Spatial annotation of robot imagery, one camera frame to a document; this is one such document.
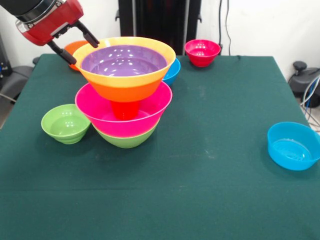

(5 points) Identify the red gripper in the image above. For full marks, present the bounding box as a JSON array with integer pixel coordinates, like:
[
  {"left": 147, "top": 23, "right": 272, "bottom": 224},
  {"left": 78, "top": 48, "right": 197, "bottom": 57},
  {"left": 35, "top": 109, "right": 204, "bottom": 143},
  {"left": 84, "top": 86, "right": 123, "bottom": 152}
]
[{"left": 15, "top": 0, "right": 100, "bottom": 65}]

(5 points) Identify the purple bowl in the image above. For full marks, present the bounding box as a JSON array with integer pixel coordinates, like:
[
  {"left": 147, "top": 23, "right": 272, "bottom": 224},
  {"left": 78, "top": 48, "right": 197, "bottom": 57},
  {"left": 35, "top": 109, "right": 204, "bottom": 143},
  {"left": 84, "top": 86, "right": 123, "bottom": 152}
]
[{"left": 81, "top": 44, "right": 168, "bottom": 78}]

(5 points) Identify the large orange bowl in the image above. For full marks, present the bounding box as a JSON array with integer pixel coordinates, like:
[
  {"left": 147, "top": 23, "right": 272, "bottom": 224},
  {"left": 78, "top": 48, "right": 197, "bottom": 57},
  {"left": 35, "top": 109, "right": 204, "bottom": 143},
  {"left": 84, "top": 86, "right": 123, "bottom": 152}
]
[{"left": 72, "top": 36, "right": 177, "bottom": 103}]

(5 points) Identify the large pink bowl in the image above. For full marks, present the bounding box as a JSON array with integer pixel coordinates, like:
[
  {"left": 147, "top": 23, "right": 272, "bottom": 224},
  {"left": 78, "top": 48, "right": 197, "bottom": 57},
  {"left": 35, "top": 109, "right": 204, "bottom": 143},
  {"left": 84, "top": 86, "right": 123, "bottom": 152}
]
[{"left": 74, "top": 81, "right": 174, "bottom": 138}]

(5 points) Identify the orange cup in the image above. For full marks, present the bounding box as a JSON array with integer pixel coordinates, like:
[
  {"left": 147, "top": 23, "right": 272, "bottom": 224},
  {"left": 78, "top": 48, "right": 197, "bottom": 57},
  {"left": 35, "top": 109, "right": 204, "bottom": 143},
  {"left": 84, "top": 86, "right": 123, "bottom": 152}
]
[{"left": 109, "top": 99, "right": 140, "bottom": 121}]

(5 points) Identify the medium green bowl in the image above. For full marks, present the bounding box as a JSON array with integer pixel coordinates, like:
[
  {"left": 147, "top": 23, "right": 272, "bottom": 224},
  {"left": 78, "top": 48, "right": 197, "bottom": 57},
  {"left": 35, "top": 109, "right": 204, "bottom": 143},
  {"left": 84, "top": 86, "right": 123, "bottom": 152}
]
[{"left": 92, "top": 122, "right": 159, "bottom": 149}]

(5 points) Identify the small orange bowl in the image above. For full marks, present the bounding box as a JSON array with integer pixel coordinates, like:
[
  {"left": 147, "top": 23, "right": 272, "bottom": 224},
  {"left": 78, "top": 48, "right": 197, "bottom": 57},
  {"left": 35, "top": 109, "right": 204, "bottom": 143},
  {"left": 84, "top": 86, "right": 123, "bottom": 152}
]
[{"left": 64, "top": 40, "right": 90, "bottom": 72}]

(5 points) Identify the black chair base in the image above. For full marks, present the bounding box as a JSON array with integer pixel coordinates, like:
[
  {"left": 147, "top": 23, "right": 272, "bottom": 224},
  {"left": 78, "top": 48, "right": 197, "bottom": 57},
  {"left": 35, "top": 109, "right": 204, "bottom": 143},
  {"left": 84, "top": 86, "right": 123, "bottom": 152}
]
[
  {"left": 0, "top": 65, "right": 33, "bottom": 103},
  {"left": 288, "top": 60, "right": 320, "bottom": 109}
]

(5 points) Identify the small green bowl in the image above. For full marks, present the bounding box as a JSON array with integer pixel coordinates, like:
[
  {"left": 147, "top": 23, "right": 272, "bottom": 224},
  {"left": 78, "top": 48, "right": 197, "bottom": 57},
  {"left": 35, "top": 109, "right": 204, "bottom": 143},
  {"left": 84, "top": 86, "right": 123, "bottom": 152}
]
[{"left": 40, "top": 103, "right": 91, "bottom": 145}]

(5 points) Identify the medium blue bowl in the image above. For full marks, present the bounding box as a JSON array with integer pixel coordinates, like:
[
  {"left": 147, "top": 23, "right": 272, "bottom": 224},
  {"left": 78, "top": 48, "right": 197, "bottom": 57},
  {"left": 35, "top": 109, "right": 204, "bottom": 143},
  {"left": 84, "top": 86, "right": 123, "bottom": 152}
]
[{"left": 162, "top": 57, "right": 181, "bottom": 87}]

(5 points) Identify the small pink-red bowl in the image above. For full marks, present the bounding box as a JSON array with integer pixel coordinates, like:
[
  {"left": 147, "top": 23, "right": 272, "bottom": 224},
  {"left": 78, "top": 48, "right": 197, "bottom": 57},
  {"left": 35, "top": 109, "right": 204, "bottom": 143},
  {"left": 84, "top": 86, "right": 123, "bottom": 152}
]
[{"left": 184, "top": 39, "right": 222, "bottom": 68}]

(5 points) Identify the dark green tablecloth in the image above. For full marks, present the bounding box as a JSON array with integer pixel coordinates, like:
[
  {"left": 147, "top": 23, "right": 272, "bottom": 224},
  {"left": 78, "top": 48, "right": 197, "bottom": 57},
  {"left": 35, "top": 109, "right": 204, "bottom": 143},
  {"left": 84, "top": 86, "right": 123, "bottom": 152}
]
[{"left": 0, "top": 53, "right": 320, "bottom": 240}]

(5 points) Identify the small blue bowl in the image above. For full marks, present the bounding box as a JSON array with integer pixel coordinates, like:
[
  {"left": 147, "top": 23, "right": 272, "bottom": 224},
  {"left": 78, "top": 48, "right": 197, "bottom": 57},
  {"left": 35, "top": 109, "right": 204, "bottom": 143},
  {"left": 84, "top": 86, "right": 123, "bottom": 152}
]
[{"left": 267, "top": 121, "right": 320, "bottom": 172}]

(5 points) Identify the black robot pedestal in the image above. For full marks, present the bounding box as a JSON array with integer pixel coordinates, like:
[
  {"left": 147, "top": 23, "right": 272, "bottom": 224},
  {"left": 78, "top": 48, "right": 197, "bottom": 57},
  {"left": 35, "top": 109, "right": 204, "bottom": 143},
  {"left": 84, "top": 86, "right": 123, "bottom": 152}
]
[{"left": 115, "top": 0, "right": 202, "bottom": 56}]

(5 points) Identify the thick black wall cable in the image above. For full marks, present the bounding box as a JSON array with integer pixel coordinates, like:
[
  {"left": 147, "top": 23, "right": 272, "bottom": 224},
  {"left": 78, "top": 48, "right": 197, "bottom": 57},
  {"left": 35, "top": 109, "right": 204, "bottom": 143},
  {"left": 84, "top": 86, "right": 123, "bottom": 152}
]
[{"left": 216, "top": 0, "right": 225, "bottom": 51}]

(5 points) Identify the thin black wall cable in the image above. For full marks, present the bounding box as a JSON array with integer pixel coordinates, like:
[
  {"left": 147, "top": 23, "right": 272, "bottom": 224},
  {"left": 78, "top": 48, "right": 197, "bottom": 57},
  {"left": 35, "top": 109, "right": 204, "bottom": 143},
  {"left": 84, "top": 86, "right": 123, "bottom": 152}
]
[{"left": 224, "top": 0, "right": 233, "bottom": 56}]

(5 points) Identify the tangle of floor cables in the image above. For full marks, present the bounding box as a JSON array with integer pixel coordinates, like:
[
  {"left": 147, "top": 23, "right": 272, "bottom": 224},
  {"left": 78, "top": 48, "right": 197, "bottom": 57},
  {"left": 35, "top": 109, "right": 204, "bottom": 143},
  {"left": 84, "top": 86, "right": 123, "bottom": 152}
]
[{"left": 299, "top": 74, "right": 320, "bottom": 128}]

